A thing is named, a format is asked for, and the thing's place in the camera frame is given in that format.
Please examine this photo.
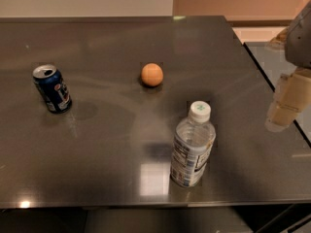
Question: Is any blue Pepsi soda can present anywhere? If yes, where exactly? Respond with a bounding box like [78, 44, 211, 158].
[32, 64, 72, 114]

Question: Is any grey side table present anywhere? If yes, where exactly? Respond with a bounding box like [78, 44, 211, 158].
[243, 41, 311, 148]

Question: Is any clear plastic water bottle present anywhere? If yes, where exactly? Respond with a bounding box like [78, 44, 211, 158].
[170, 101, 216, 187]

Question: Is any orange fruit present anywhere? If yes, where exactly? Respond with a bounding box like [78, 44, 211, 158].
[141, 63, 163, 86]

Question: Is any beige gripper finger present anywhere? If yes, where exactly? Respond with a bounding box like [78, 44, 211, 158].
[267, 27, 289, 50]
[265, 67, 311, 132]

